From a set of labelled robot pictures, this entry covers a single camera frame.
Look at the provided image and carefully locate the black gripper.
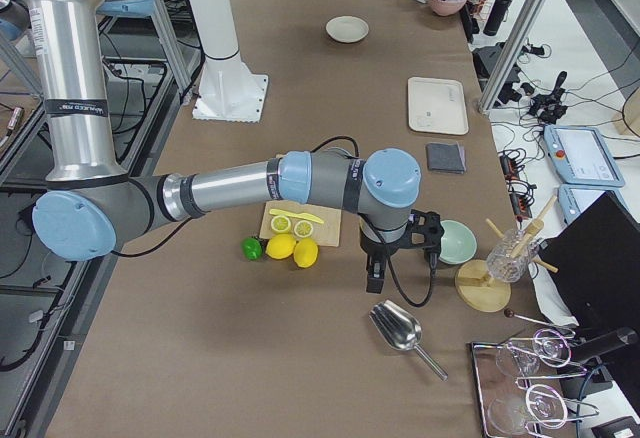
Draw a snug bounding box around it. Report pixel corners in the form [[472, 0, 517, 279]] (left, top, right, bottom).
[[360, 210, 444, 293]]

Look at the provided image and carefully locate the cream round plate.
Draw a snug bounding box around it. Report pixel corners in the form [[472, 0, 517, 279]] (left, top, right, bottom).
[[325, 15, 369, 44]]

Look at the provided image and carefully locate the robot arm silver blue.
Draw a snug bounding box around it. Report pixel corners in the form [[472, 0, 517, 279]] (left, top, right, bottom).
[[20, 0, 444, 293]]

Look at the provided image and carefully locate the cream rabbit tray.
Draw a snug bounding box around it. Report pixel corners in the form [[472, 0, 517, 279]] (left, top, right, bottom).
[[407, 77, 469, 136]]

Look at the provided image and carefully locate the bamboo cutting board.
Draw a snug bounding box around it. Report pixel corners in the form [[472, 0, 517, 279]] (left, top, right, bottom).
[[259, 200, 342, 247]]

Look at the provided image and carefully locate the metal ice scoop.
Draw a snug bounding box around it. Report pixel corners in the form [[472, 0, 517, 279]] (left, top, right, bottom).
[[369, 300, 449, 381]]

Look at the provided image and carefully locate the whole lemon outer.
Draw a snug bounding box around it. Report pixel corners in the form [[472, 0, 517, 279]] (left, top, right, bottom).
[[293, 238, 319, 268]]

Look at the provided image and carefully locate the whole lemon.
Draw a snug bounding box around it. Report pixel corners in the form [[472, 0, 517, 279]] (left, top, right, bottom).
[[293, 238, 319, 268], [265, 234, 297, 260]]

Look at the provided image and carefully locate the lemon half near knife tip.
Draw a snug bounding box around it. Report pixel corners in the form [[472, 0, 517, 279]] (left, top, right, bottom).
[[293, 220, 314, 239]]

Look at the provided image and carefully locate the yellow plastic knife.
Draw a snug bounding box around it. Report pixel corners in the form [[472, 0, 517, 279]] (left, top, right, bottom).
[[268, 208, 325, 224]]

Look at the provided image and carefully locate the mint green bowl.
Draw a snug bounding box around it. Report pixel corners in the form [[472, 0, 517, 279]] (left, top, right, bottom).
[[439, 220, 477, 265]]

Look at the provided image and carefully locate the whole lemon inner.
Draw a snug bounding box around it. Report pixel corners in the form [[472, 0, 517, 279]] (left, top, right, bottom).
[[265, 234, 297, 260]]

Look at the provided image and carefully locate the wooden cup tree stand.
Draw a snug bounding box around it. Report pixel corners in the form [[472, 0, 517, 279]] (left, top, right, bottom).
[[455, 195, 558, 312]]

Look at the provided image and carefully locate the grey folded cloth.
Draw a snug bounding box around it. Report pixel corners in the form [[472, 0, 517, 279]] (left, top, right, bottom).
[[426, 142, 466, 174]]

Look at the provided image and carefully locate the green lime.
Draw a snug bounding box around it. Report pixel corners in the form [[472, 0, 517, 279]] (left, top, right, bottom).
[[241, 237, 264, 261]]

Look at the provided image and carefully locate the clear glass cup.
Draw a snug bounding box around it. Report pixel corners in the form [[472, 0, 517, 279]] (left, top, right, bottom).
[[486, 229, 539, 283]]

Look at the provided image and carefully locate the teach pendant near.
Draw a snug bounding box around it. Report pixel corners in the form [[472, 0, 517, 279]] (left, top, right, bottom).
[[557, 184, 621, 225]]

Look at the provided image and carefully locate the teach pendant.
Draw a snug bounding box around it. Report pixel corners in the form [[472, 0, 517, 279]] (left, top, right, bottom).
[[543, 125, 625, 188], [557, 184, 621, 225]]

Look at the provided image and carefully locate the black monitor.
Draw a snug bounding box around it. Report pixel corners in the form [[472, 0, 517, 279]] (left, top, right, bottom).
[[540, 192, 639, 330]]

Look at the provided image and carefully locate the teach pendant far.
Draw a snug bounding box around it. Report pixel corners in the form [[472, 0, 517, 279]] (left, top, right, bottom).
[[543, 125, 625, 188]]

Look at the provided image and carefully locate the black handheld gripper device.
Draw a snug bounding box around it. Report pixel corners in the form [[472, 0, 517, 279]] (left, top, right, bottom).
[[528, 71, 567, 125]]

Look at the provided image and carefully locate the black thermos bottle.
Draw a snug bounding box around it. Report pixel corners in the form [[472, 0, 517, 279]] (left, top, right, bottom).
[[483, 0, 512, 36]]

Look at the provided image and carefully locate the lemon half near knife handle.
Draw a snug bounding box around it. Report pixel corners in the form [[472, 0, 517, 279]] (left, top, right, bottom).
[[270, 215, 292, 234]]

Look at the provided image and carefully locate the wire glass rack tray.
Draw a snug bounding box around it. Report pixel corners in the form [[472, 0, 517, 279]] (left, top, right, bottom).
[[467, 326, 640, 438]]

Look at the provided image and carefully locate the white camera pillar with base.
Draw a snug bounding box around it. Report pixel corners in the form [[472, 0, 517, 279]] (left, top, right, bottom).
[[189, 0, 268, 123]]

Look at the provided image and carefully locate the aluminium frame post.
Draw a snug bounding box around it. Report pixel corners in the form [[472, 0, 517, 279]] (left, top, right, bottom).
[[478, 0, 545, 115]]

